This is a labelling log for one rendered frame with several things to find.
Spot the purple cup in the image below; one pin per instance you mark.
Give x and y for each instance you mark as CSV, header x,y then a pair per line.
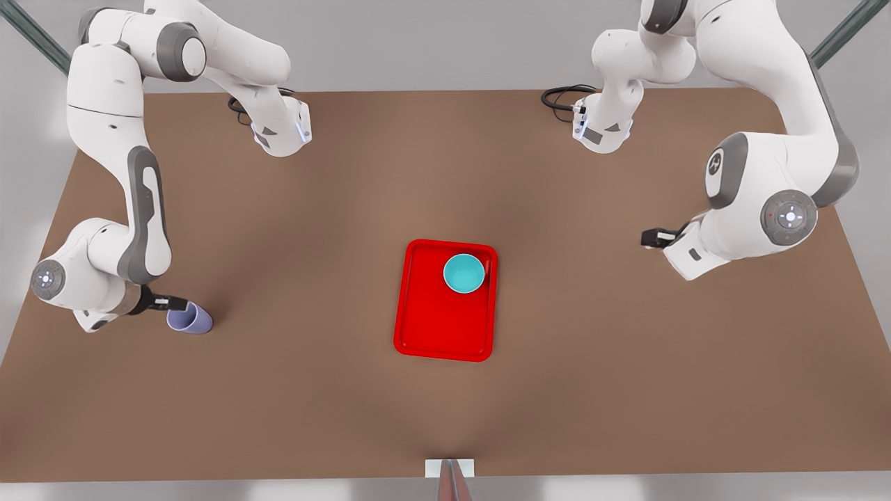
x,y
191,319

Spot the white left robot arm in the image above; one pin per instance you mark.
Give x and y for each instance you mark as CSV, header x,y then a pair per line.
x,y
773,76

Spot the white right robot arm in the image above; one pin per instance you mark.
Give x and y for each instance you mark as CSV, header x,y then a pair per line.
x,y
104,104

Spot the teal bowl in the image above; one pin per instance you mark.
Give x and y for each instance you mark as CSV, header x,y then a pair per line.
x,y
464,273

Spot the red tray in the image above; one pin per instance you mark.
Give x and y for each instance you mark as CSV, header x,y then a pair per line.
x,y
438,327

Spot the silver frame post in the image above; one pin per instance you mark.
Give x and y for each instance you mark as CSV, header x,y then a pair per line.
x,y
35,36
452,481
846,31

